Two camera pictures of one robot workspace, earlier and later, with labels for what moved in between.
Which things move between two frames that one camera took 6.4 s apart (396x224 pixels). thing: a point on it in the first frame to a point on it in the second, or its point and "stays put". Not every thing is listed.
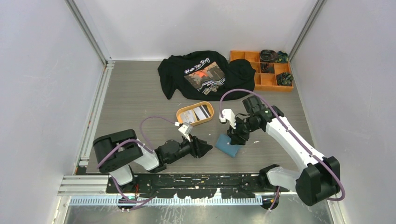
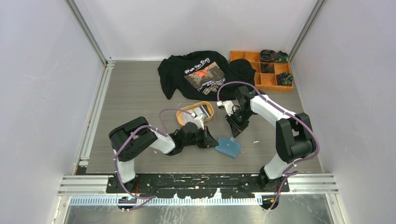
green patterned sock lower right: [285, 79] stays put
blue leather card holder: [223, 144] stays put
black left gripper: [199, 147] to [209, 141]
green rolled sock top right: [282, 57] stays put
